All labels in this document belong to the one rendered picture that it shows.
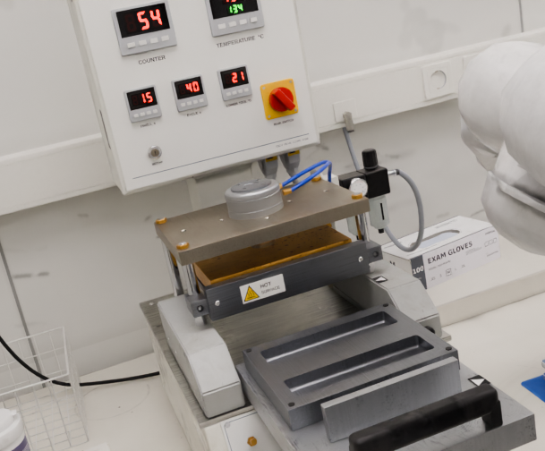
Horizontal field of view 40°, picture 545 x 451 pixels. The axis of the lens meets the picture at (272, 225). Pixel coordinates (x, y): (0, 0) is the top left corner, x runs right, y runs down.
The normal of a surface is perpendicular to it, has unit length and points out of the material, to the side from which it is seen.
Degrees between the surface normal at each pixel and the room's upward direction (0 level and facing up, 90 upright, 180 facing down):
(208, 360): 41
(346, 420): 90
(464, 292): 0
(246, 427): 65
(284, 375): 0
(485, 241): 90
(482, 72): 61
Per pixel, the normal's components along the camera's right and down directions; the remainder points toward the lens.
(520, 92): -0.86, -0.38
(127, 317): 0.33, 0.22
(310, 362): -0.19, -0.94
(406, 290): 0.07, -0.57
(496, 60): -0.43, -0.49
